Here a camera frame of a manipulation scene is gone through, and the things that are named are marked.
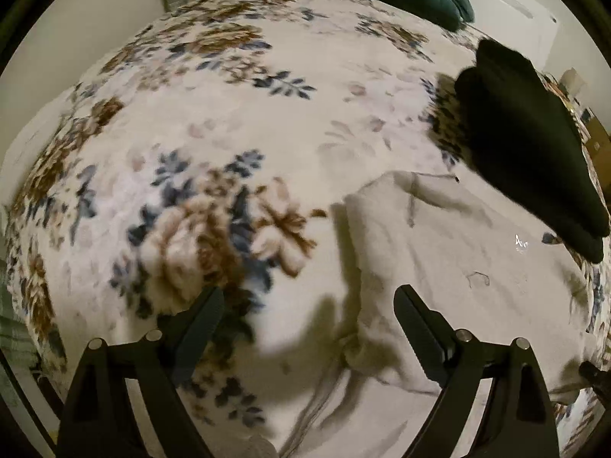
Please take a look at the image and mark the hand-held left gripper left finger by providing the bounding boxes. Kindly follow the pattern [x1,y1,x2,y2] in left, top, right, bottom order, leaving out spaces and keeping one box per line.
[56,286,226,458]

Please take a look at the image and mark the black folded clothes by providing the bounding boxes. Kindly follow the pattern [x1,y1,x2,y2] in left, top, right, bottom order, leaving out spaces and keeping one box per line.
[453,38,611,264]

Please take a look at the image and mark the floral fleece blanket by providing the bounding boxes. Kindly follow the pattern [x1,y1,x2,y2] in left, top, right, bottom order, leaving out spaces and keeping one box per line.
[4,0,611,458]

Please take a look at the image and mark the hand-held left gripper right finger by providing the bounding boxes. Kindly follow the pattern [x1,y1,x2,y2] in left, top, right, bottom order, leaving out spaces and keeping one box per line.
[393,284,560,458]

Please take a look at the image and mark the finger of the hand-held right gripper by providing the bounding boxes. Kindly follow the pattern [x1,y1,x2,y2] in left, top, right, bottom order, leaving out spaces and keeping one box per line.
[579,361,611,394]

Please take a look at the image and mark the white small garment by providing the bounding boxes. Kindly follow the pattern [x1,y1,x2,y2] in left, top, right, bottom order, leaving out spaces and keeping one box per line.
[278,171,603,458]

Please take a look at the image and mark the white door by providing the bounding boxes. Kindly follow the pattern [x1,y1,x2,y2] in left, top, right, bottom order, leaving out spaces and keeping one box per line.
[446,0,559,74]

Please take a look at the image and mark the cardboard box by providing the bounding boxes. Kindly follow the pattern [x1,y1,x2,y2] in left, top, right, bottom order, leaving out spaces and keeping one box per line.
[580,110,611,165]

